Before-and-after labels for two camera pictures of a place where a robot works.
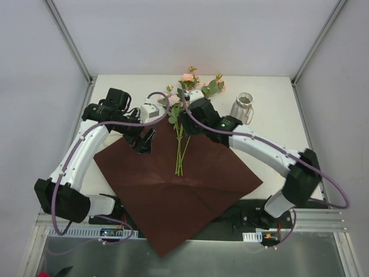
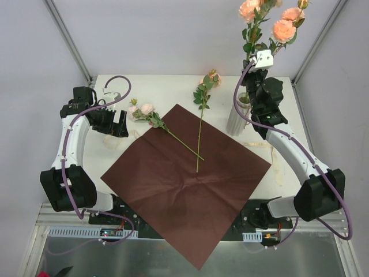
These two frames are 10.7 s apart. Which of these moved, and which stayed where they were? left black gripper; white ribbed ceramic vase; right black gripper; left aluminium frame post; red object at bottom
Moved: left black gripper; right black gripper
Stayed: red object at bottom; white ribbed ceramic vase; left aluminium frame post
